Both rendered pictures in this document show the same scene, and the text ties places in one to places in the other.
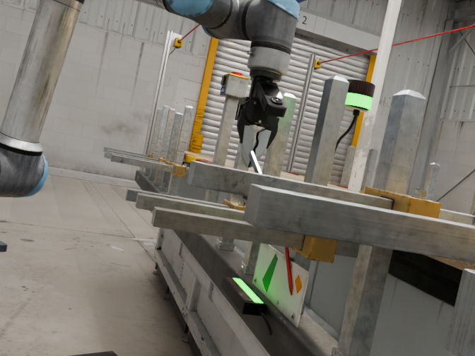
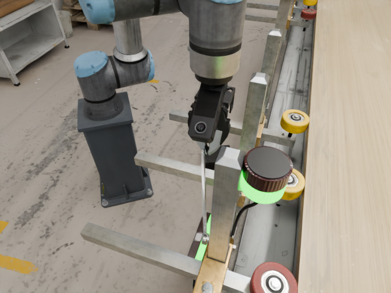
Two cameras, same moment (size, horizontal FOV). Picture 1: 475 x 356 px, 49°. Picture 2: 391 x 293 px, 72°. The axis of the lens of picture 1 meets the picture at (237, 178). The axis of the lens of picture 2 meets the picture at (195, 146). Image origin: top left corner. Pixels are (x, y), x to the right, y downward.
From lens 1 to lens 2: 0.93 m
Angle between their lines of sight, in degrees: 52
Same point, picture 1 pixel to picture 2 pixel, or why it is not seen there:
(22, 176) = (135, 75)
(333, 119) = (223, 199)
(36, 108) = (126, 32)
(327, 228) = not seen: outside the picture
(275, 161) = (246, 140)
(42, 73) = not seen: hidden behind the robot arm
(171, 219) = (92, 239)
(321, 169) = (219, 232)
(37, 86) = not seen: hidden behind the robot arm
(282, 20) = (208, 15)
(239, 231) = (142, 258)
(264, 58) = (195, 64)
